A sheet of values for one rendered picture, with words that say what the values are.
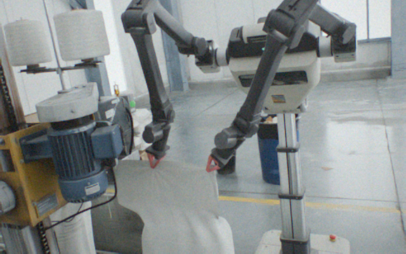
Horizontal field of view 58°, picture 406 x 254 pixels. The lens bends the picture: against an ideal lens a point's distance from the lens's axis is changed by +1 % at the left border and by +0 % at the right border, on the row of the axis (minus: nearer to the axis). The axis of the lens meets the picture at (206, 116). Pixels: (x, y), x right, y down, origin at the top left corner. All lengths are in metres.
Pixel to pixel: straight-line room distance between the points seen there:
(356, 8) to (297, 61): 7.64
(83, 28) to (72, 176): 0.47
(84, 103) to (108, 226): 1.25
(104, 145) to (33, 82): 5.53
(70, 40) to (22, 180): 0.47
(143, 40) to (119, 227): 1.29
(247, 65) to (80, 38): 0.72
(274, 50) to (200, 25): 8.95
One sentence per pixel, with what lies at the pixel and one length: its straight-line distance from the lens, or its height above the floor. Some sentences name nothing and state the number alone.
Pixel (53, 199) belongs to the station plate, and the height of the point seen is 1.07.
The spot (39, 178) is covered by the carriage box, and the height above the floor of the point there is 1.17.
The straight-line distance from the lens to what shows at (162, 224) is 1.57.
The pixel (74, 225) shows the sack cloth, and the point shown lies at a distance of 1.87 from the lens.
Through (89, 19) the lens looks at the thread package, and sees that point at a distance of 1.27.
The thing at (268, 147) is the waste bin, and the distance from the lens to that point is 3.59.
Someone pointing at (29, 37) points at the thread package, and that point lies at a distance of 1.46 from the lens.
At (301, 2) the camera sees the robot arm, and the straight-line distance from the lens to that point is 1.08.
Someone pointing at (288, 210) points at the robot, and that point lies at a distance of 2.01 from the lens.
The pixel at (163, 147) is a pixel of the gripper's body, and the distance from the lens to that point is 1.46.
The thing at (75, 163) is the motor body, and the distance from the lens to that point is 1.22.
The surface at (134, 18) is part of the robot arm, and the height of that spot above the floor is 1.64.
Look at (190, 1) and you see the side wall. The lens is 10.13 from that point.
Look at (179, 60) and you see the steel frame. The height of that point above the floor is 0.88.
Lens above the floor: 1.57
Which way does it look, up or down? 13 degrees down
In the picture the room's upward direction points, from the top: 7 degrees counter-clockwise
